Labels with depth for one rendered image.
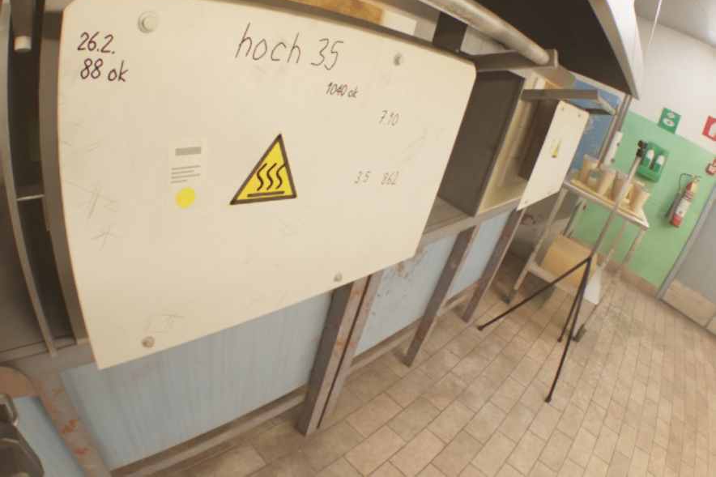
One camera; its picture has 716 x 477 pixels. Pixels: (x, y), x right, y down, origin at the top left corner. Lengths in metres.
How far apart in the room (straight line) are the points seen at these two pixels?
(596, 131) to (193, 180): 2.95
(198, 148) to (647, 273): 4.15
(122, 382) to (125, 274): 0.45
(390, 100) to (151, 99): 0.31
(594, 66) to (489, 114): 0.97
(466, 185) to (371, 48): 0.93
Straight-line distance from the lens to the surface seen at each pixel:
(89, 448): 0.90
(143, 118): 0.35
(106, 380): 0.82
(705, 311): 4.47
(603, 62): 2.12
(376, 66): 0.48
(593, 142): 3.12
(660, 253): 4.20
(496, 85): 1.29
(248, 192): 0.42
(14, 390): 0.64
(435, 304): 1.64
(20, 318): 0.71
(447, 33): 0.86
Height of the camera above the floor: 1.32
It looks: 25 degrees down
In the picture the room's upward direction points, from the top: 16 degrees clockwise
